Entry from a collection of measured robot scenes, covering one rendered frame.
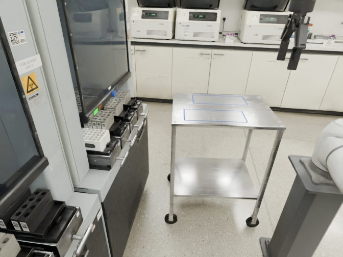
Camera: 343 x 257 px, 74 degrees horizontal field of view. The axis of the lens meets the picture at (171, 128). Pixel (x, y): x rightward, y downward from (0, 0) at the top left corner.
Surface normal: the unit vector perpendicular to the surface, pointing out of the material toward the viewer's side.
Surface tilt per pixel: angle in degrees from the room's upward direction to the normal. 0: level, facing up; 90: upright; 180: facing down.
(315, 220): 90
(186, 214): 0
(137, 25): 90
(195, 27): 90
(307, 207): 90
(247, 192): 0
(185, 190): 0
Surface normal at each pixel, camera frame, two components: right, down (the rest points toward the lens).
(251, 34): -0.14, 0.50
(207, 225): 0.03, -0.86
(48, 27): 0.99, 0.08
